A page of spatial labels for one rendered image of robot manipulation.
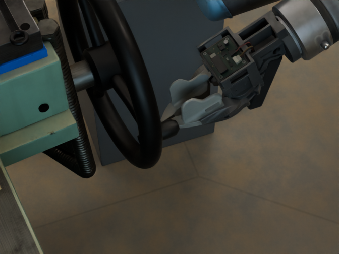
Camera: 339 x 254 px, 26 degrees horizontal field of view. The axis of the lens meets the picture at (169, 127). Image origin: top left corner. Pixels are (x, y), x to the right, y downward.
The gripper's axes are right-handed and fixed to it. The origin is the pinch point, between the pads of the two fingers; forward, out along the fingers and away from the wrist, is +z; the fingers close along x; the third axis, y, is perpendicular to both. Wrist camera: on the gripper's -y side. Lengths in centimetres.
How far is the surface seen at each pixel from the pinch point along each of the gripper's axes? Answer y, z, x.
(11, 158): 22.8, 16.4, 5.8
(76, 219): -62, 34, -28
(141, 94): 20.8, 0.3, 7.0
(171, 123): 3.6, 0.0, 2.4
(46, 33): 30.9, 4.8, 0.6
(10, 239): 28.4, 18.2, 17.7
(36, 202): -59, 40, -37
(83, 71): 15.7, 5.3, -4.1
